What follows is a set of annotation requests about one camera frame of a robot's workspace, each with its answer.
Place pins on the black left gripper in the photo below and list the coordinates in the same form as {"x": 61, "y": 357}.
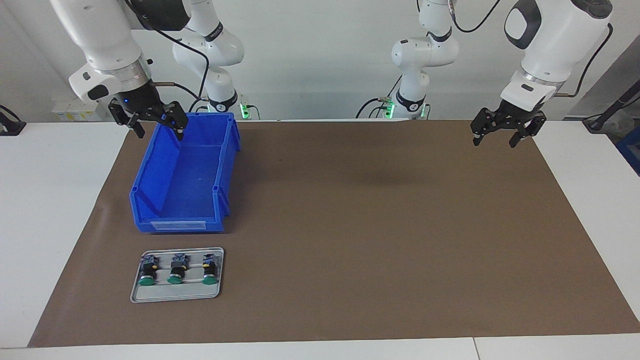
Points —
{"x": 517, "y": 116}

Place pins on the green push button switch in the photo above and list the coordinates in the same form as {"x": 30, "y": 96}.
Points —
{"x": 147, "y": 272}
{"x": 177, "y": 271}
{"x": 210, "y": 271}

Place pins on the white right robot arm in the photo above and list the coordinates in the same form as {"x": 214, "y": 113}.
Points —
{"x": 100, "y": 35}

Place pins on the blue plastic storage bin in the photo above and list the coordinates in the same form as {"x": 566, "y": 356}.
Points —
{"x": 190, "y": 185}

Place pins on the green lit base connector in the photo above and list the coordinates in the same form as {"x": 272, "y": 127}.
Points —
{"x": 387, "y": 107}
{"x": 245, "y": 110}

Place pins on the black stand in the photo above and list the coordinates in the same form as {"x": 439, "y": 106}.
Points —
{"x": 600, "y": 122}

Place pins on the white cardboard box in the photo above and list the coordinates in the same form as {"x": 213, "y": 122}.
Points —
{"x": 70, "y": 112}

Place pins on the brown table mat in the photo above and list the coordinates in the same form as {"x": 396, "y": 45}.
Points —
{"x": 350, "y": 250}

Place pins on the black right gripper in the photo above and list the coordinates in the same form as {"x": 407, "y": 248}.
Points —
{"x": 135, "y": 100}

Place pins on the grey metal tray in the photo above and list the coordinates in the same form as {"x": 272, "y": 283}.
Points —
{"x": 175, "y": 295}

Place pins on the black clamp base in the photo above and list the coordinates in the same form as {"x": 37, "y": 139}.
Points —
{"x": 10, "y": 127}

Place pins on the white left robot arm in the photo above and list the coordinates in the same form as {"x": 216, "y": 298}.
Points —
{"x": 560, "y": 45}

